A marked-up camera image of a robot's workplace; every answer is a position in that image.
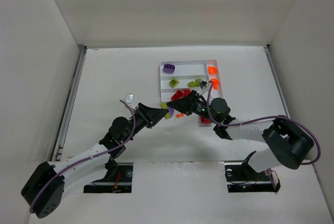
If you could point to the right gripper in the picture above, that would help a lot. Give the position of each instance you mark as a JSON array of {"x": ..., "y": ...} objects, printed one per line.
[{"x": 192, "y": 103}]

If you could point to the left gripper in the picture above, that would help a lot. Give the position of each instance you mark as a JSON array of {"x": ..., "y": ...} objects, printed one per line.
[{"x": 144, "y": 116}]

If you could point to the small red lego brick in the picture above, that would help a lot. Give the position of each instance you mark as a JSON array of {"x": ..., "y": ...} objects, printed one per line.
[{"x": 178, "y": 95}]

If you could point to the long lime green lego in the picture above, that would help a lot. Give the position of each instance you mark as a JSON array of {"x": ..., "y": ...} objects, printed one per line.
[{"x": 164, "y": 105}]

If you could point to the purple wedge lego piece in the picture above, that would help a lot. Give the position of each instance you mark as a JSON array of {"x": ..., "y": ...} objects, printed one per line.
[{"x": 170, "y": 113}]

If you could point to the small lime green lego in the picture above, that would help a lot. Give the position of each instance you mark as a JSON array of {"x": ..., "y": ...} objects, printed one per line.
[{"x": 191, "y": 84}]

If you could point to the lime green square lego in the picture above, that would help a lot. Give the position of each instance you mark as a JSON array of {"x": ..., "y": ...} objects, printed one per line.
[{"x": 173, "y": 83}]

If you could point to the large red lego block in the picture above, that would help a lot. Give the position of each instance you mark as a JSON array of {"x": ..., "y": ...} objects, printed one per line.
[{"x": 205, "y": 121}]

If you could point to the orange round lego piece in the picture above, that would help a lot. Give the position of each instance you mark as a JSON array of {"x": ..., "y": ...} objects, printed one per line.
[{"x": 214, "y": 83}]

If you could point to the purple round lego brick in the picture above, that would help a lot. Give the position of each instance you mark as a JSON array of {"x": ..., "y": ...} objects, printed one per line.
[{"x": 168, "y": 68}]

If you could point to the orange flower lego piece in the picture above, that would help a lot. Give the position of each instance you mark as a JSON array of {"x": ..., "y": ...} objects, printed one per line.
[{"x": 212, "y": 70}]

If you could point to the red rounded lego brick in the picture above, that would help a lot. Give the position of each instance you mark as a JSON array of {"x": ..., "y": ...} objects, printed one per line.
[{"x": 186, "y": 92}]

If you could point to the green studded lego brick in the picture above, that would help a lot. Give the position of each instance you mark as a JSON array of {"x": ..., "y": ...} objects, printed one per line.
[{"x": 198, "y": 82}]

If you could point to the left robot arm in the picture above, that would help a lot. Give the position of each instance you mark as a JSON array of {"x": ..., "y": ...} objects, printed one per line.
[{"x": 53, "y": 181}]

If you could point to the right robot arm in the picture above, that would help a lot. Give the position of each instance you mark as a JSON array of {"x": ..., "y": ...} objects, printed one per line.
[{"x": 288, "y": 145}]

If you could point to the small orange lego bits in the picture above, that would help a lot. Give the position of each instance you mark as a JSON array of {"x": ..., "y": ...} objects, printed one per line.
[{"x": 179, "y": 115}]

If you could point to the white divided sorting tray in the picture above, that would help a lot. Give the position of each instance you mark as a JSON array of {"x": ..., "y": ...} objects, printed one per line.
[{"x": 185, "y": 72}]

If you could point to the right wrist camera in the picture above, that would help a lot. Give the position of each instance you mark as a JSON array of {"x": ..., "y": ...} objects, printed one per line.
[{"x": 203, "y": 84}]

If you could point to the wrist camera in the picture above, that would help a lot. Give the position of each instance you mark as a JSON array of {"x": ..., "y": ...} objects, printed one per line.
[
  {"x": 203, "y": 84},
  {"x": 129, "y": 98}
]

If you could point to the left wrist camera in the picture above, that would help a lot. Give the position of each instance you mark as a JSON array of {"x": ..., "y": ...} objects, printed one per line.
[{"x": 129, "y": 98}]

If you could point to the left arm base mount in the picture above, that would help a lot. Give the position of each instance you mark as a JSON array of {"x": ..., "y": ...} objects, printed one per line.
[{"x": 116, "y": 181}]

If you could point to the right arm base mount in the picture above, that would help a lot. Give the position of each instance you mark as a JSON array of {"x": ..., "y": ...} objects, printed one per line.
[{"x": 241, "y": 178}]

